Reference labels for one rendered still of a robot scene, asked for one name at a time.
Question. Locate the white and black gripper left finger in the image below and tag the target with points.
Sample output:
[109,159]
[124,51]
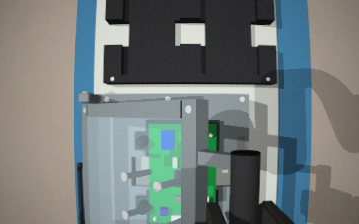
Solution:
[214,214]

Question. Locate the green circuit board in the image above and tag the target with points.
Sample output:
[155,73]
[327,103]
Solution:
[212,170]

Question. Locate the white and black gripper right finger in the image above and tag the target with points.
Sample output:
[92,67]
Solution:
[270,213]

